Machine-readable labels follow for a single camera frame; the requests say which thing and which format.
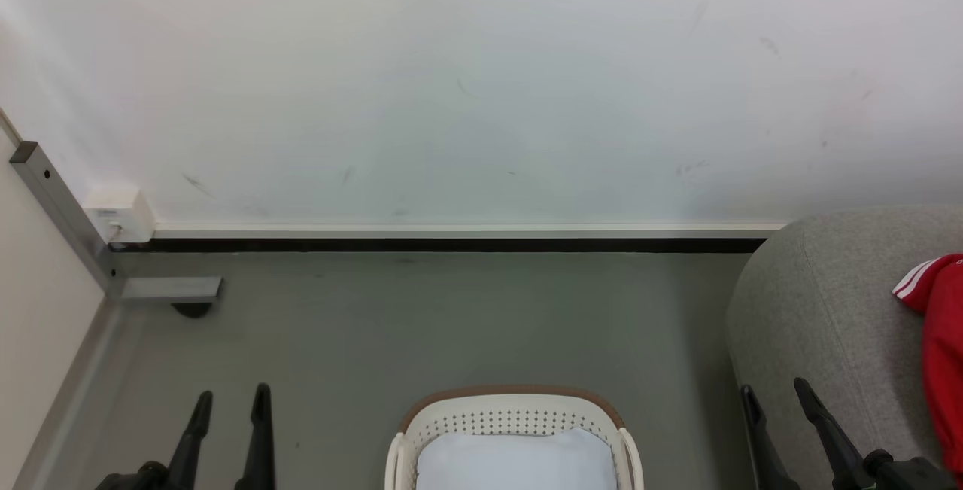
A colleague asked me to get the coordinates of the grey metal frame profile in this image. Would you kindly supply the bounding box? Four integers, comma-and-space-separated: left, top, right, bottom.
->
9, 141, 223, 303

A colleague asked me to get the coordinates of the white wall junction box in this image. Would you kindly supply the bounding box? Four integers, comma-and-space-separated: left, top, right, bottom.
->
83, 187, 157, 244

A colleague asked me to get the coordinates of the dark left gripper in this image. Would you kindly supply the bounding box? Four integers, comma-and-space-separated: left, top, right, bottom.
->
94, 383, 276, 490

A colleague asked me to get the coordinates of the black and white baseboard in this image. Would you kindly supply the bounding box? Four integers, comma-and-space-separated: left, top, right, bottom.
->
109, 222, 788, 254

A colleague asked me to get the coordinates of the grey fabric sofa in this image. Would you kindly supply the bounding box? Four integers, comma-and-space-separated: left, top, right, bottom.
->
726, 208, 963, 490

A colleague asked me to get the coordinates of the pale blue cloth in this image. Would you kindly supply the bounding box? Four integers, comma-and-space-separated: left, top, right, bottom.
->
415, 428, 619, 490

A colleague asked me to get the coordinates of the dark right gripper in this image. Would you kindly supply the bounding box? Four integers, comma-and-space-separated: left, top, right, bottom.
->
740, 377, 958, 490

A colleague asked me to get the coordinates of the red sports jersey white trim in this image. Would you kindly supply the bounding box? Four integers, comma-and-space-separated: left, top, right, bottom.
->
892, 253, 963, 476

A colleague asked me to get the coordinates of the white laundry basket brown rim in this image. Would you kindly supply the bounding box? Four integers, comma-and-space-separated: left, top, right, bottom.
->
384, 385, 645, 490

